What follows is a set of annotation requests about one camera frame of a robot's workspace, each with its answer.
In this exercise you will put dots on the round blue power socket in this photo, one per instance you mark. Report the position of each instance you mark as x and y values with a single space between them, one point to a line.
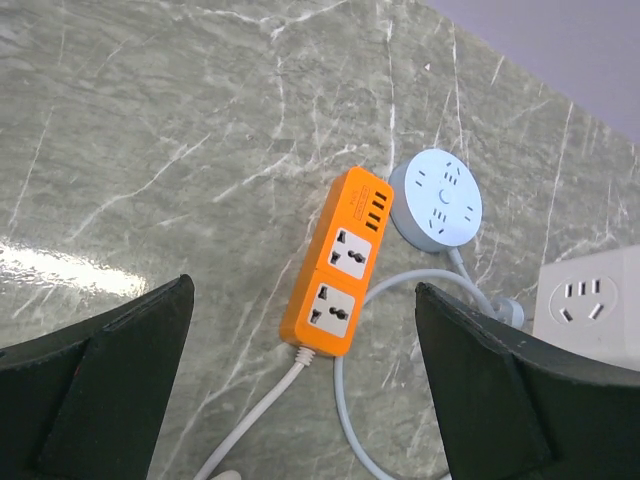
437 203

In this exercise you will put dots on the white cube plug adapter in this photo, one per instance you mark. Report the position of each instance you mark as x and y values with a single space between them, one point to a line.
590 306

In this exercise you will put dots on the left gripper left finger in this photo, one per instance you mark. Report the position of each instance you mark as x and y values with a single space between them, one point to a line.
87 401

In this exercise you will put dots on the orange power strip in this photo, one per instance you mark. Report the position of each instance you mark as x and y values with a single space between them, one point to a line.
323 310

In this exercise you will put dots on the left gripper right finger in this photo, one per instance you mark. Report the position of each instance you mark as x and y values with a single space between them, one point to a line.
510 406

